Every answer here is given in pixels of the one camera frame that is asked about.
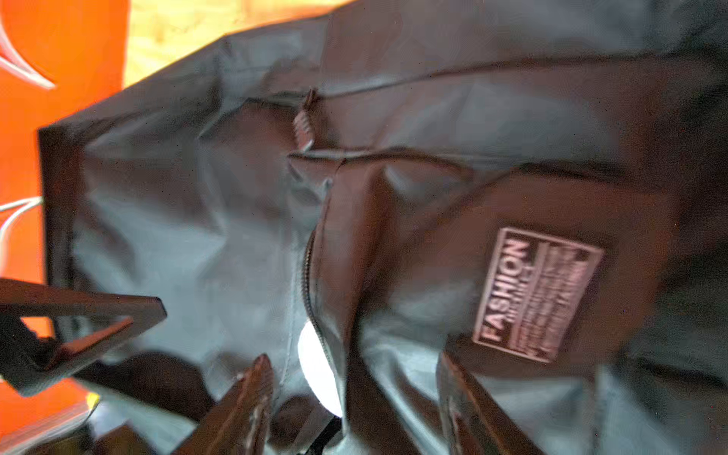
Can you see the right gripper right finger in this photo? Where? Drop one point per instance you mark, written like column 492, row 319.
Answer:
column 478, row 415

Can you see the black student backpack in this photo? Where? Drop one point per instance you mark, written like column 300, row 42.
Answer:
column 405, row 203

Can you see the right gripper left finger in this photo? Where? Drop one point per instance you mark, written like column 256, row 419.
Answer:
column 239, row 423

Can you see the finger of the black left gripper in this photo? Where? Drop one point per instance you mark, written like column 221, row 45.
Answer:
column 49, row 333

